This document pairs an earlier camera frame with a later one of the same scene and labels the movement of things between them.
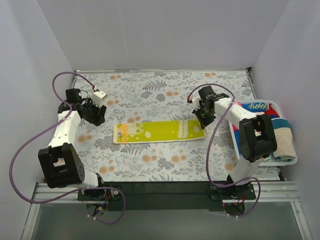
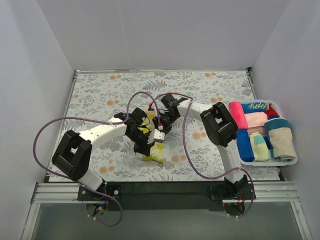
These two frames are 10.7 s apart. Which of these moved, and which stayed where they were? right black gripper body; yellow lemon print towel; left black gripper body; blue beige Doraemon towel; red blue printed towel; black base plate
Moved: right black gripper body; yellow lemon print towel; left black gripper body
Stayed: red blue printed towel; black base plate; blue beige Doraemon towel
